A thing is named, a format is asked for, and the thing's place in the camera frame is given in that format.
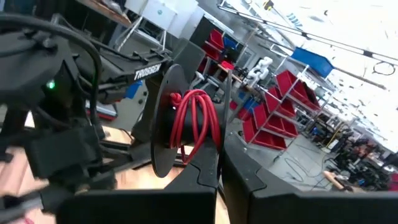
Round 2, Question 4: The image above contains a red cord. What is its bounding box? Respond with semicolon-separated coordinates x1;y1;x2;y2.
169;89;222;166

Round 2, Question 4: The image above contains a black plastic cord spool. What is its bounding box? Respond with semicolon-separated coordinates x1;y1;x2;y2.
150;63;233;179

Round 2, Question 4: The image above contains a metal wire shelf rack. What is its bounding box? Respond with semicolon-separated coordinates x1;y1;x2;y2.
242;46;332;162

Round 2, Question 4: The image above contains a hanging black cable loop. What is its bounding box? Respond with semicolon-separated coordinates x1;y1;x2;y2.
372;61;396;77

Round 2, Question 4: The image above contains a red shelf bin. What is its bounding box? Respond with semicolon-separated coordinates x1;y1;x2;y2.
242;119;287;151
253;104;299;138
264;86;297;118
275;70;321;112

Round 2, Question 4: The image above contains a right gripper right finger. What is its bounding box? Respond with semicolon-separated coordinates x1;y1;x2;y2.
221;133;398;224

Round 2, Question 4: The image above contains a parts bin rack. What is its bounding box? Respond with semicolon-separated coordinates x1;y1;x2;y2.
198;29;236;75

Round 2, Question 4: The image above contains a white storage cabinet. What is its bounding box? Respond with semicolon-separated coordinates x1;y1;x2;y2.
124;0;200;39

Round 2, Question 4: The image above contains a blue storage bin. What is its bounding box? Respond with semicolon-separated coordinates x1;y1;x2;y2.
290;46;335;78

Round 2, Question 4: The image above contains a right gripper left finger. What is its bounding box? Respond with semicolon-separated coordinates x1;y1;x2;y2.
57;139;220;224

